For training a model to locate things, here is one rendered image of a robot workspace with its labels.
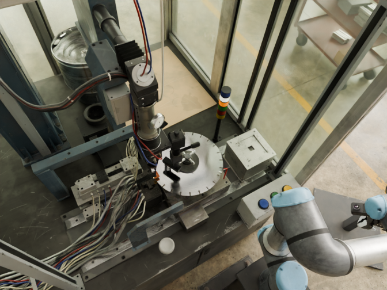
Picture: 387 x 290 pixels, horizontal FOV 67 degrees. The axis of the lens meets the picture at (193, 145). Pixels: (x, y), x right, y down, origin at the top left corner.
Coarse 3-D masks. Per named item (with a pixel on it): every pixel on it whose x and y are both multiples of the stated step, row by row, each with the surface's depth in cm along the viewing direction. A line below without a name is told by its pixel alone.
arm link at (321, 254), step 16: (304, 240) 75; (320, 240) 75; (336, 240) 80; (352, 240) 83; (368, 240) 84; (384, 240) 86; (304, 256) 75; (320, 256) 74; (336, 256) 74; (352, 256) 77; (368, 256) 80; (384, 256) 83; (320, 272) 76; (336, 272) 75
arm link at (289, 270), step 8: (272, 264) 114; (280, 264) 112; (288, 264) 110; (296, 264) 110; (272, 272) 113; (280, 272) 109; (288, 272) 109; (296, 272) 109; (304, 272) 109; (272, 280) 114; (280, 280) 108; (288, 280) 108; (296, 280) 108; (304, 280) 108; (272, 288) 115; (280, 288) 108; (288, 288) 107; (296, 288) 107; (304, 288) 107
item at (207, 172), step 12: (192, 132) 143; (204, 144) 140; (168, 156) 135; (204, 156) 136; (216, 156) 137; (204, 168) 133; (216, 168) 133; (156, 180) 128; (168, 180) 129; (180, 180) 129; (192, 180) 129; (204, 180) 130; (216, 180) 130; (192, 192) 126
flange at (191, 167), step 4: (188, 152) 136; (192, 156) 135; (196, 156) 135; (192, 160) 133; (196, 160) 134; (180, 164) 132; (184, 164) 132; (188, 164) 132; (192, 164) 132; (196, 164) 133; (184, 168) 131; (188, 168) 131; (192, 168) 131; (196, 168) 132; (184, 172) 131; (188, 172) 131
